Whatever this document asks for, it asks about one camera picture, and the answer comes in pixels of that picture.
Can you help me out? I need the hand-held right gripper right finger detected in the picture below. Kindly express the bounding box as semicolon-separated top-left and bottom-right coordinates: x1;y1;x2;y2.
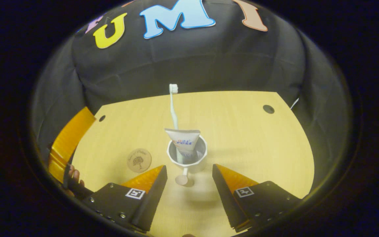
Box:
212;164;302;232

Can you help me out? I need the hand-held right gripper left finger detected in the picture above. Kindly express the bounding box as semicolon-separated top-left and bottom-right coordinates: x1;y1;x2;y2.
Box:
82;165;168;232

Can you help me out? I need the round wooden coaster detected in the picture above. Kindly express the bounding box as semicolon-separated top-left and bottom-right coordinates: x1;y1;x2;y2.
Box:
127;148;152;173

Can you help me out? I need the white cup with wooden handle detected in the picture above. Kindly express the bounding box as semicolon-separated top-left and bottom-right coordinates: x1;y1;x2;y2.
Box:
166;135;208;186

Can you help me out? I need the white toothpaste tube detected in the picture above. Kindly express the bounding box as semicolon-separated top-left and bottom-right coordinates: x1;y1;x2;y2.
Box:
164;128;201;162

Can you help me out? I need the white toothbrush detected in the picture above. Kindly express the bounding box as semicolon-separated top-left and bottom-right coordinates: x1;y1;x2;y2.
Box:
169;84;184;164

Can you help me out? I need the wooden desktop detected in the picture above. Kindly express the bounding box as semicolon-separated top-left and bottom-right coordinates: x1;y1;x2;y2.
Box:
71;91;315;237

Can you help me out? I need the black backdrop cloth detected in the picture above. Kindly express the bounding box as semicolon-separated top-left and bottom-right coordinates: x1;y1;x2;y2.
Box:
32;0;353;191

